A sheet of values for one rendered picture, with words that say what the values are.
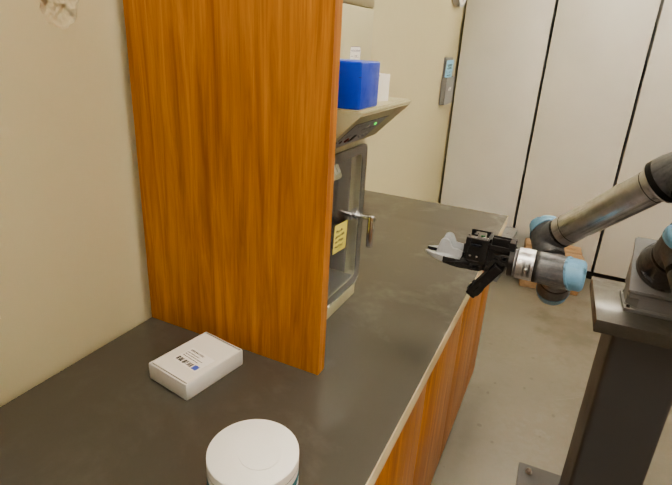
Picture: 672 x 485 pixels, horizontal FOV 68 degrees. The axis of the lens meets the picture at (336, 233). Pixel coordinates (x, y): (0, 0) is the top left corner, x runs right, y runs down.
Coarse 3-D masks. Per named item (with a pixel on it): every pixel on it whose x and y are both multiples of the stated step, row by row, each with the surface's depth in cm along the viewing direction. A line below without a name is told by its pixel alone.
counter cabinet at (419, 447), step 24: (480, 312) 228; (456, 336) 171; (456, 360) 184; (432, 384) 145; (456, 384) 199; (432, 408) 154; (456, 408) 218; (408, 432) 126; (432, 432) 165; (408, 456) 133; (432, 456) 177; (384, 480) 111; (408, 480) 141
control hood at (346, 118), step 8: (384, 104) 110; (392, 104) 113; (400, 104) 117; (408, 104) 123; (344, 112) 98; (352, 112) 97; (360, 112) 98; (368, 112) 100; (376, 112) 105; (384, 112) 111; (392, 112) 118; (344, 120) 99; (352, 120) 98; (360, 120) 101; (368, 120) 107; (384, 120) 121; (336, 128) 100; (344, 128) 99; (376, 128) 123; (336, 136) 101; (368, 136) 126
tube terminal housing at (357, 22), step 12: (348, 12) 109; (360, 12) 114; (372, 12) 120; (348, 24) 110; (360, 24) 116; (372, 24) 122; (348, 36) 111; (360, 36) 117; (348, 48) 113; (348, 144) 123; (348, 288) 144; (336, 300) 137
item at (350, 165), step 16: (336, 160) 116; (352, 160) 124; (336, 176) 118; (352, 176) 126; (336, 192) 120; (352, 192) 129; (336, 208) 122; (352, 208) 131; (336, 224) 124; (352, 224) 133; (352, 240) 135; (336, 256) 128; (352, 256) 138; (336, 272) 130; (352, 272) 140; (336, 288) 132
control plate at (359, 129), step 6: (372, 120) 110; (378, 120) 114; (354, 126) 102; (360, 126) 106; (366, 126) 111; (372, 126) 116; (348, 132) 103; (354, 132) 108; (360, 132) 113; (342, 138) 104; (354, 138) 114; (360, 138) 120; (336, 144) 106; (342, 144) 111
